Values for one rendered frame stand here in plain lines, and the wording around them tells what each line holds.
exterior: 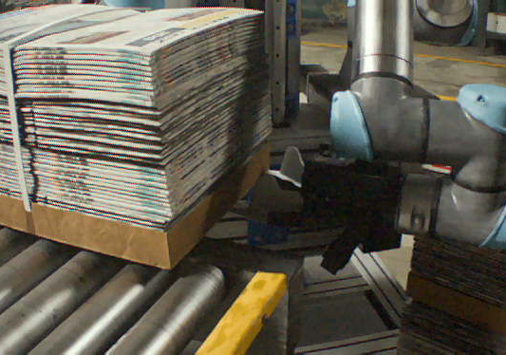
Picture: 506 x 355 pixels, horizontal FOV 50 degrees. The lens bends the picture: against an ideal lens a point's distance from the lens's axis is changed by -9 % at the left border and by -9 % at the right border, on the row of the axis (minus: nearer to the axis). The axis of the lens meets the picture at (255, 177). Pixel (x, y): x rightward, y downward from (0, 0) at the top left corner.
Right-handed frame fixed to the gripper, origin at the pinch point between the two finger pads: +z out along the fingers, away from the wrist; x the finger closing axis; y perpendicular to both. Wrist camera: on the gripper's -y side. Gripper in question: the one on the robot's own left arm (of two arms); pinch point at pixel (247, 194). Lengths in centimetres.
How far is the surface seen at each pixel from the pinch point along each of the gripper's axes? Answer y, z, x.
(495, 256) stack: -6.8, -34.0, -6.7
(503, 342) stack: -19.9, -38.1, -5.4
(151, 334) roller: 0.1, -3.6, 31.3
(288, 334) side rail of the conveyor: -7.2, -11.9, 17.8
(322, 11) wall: -52, 168, -668
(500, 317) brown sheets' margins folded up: -16.1, -36.8, -6.0
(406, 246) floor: -78, -11, -137
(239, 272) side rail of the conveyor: -0.2, -6.5, 18.0
